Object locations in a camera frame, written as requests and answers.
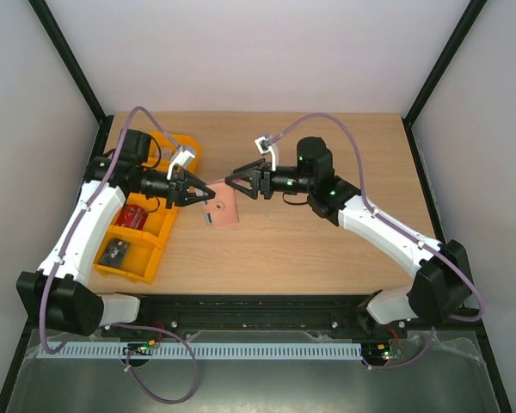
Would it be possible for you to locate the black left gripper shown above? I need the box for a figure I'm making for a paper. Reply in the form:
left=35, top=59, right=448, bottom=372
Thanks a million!
left=132, top=167, right=215, bottom=210

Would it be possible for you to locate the pink card holder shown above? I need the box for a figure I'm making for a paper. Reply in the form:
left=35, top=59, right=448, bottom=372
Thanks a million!
left=201, top=181, right=239, bottom=227

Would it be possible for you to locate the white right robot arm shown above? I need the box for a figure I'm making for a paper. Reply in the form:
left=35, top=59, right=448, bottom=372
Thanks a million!
left=255, top=136, right=471, bottom=337

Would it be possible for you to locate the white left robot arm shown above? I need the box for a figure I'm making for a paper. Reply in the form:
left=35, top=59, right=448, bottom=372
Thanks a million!
left=16, top=129, right=215, bottom=336

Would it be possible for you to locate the red card stack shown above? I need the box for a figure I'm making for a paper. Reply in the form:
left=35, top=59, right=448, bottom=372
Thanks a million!
left=114, top=204, right=149, bottom=231

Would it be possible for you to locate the black card stack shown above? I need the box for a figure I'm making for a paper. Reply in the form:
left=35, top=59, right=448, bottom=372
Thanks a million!
left=99, top=238, right=131, bottom=268

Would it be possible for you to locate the yellow bin top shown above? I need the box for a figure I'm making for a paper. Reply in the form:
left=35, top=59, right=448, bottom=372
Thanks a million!
left=145, top=131, right=202, bottom=177

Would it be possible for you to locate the yellow bin bottom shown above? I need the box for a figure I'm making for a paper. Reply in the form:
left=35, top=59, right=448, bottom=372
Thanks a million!
left=93, top=225, right=165, bottom=285

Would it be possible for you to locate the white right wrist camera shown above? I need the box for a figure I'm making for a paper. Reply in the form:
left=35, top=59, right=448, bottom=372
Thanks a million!
left=255, top=134, right=279, bottom=171

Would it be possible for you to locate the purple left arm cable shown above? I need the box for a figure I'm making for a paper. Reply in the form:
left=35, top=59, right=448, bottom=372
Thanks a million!
left=38, top=106, right=199, bottom=404

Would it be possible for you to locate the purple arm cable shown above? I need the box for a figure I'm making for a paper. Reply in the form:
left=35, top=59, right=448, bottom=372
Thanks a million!
left=268, top=112, right=486, bottom=372
left=38, top=106, right=199, bottom=404

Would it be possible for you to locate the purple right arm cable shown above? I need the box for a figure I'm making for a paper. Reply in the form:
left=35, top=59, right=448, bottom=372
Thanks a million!
left=268, top=112, right=486, bottom=372

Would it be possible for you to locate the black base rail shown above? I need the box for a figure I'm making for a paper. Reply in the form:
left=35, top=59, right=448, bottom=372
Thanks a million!
left=102, top=293, right=409, bottom=341

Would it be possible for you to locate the grey slotted cable duct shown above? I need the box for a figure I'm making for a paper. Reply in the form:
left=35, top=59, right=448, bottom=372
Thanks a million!
left=53, top=342, right=362, bottom=361

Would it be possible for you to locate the black right frame post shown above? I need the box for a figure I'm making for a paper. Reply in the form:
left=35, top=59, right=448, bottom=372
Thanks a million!
left=402, top=0, right=489, bottom=130

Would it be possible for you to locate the black frame post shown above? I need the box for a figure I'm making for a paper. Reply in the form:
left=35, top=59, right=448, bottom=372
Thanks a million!
left=28, top=0, right=108, bottom=128
left=402, top=0, right=489, bottom=130

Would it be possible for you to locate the black left frame post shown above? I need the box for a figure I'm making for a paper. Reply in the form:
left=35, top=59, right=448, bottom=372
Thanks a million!
left=28, top=0, right=108, bottom=128

